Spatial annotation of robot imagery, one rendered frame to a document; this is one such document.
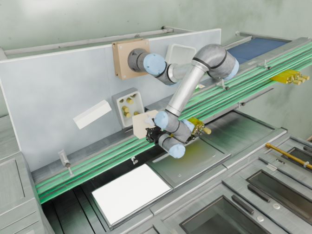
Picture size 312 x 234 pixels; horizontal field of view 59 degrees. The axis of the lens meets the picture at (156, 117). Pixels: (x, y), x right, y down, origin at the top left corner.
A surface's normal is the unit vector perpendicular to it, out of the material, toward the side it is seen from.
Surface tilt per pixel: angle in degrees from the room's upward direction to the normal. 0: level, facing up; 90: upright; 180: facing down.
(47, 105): 0
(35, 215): 90
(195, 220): 90
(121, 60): 5
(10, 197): 90
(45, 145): 0
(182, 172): 90
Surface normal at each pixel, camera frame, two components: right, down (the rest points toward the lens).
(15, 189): -0.18, -0.85
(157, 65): 0.43, 0.22
